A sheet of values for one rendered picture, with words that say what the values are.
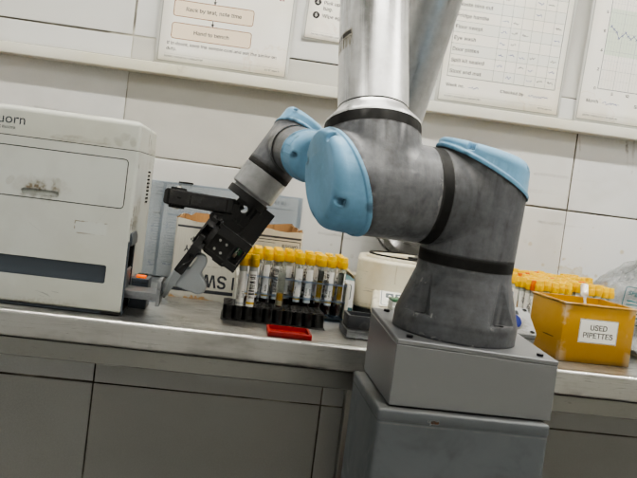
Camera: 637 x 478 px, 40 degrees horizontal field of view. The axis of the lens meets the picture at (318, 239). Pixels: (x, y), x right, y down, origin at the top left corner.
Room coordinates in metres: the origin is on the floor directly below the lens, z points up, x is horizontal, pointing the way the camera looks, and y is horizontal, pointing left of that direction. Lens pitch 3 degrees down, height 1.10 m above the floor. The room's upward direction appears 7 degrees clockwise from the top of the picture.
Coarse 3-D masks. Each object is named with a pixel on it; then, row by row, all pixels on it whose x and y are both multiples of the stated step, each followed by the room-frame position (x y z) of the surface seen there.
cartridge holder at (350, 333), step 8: (344, 312) 1.48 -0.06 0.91; (352, 312) 1.48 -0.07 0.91; (360, 312) 1.48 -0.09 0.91; (344, 320) 1.46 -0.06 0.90; (352, 320) 1.43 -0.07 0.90; (360, 320) 1.43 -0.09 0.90; (368, 320) 1.43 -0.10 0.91; (344, 328) 1.44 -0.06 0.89; (352, 328) 1.43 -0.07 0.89; (360, 328) 1.43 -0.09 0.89; (368, 328) 1.43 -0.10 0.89; (352, 336) 1.41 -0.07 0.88; (360, 336) 1.41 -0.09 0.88
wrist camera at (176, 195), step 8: (168, 192) 1.38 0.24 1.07; (176, 192) 1.38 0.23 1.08; (184, 192) 1.38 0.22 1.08; (168, 200) 1.37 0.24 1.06; (176, 200) 1.38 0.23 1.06; (184, 200) 1.38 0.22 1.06; (192, 200) 1.38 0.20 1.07; (200, 200) 1.38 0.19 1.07; (208, 200) 1.38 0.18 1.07; (216, 200) 1.38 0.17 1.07; (224, 200) 1.38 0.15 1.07; (232, 200) 1.39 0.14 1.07; (176, 208) 1.39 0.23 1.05; (192, 208) 1.40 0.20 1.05; (200, 208) 1.38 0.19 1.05; (208, 208) 1.38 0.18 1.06; (216, 208) 1.38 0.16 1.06; (224, 208) 1.38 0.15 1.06; (232, 208) 1.39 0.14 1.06
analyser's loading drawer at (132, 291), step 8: (128, 272) 1.39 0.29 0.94; (128, 280) 1.40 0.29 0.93; (160, 280) 1.37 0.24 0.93; (128, 288) 1.38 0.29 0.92; (136, 288) 1.39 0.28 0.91; (144, 288) 1.40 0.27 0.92; (152, 288) 1.41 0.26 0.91; (160, 288) 1.36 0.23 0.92; (128, 296) 1.36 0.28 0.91; (136, 296) 1.36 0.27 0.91; (144, 296) 1.36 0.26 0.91; (152, 296) 1.36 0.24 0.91; (160, 296) 1.38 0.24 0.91
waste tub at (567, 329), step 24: (552, 312) 1.50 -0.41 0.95; (576, 312) 1.46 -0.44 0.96; (600, 312) 1.47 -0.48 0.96; (624, 312) 1.48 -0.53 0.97; (552, 336) 1.49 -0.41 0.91; (576, 336) 1.46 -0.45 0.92; (600, 336) 1.47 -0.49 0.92; (624, 336) 1.48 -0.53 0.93; (576, 360) 1.47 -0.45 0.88; (600, 360) 1.47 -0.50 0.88; (624, 360) 1.48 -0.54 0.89
